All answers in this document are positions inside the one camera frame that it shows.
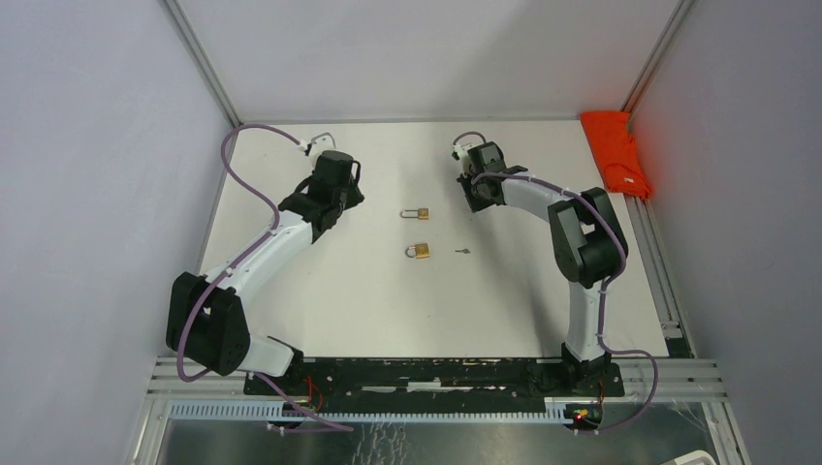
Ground brass padlock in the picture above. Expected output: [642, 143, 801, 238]
[399, 207, 430, 221]
[404, 242, 430, 260]

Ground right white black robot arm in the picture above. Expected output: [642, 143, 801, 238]
[452, 141, 628, 395]

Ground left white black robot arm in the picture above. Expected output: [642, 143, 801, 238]
[165, 149, 364, 395]

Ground orange folded cloth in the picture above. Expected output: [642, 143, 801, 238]
[580, 110, 653, 201]

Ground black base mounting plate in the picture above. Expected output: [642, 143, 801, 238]
[243, 357, 625, 415]

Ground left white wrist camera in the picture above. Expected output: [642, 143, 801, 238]
[299, 132, 336, 157]

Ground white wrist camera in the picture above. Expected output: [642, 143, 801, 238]
[451, 143, 470, 162]
[299, 132, 336, 157]

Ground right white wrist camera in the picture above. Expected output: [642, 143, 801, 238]
[451, 143, 470, 162]

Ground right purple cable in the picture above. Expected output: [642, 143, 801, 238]
[453, 131, 660, 434]

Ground purple cable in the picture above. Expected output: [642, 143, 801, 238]
[453, 131, 660, 434]
[175, 123, 355, 434]

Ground white slotted cable duct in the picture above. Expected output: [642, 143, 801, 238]
[167, 400, 573, 425]

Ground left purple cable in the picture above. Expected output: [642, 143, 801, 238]
[175, 123, 355, 434]

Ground aluminium frame rails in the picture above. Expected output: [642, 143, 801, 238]
[625, 196, 728, 403]

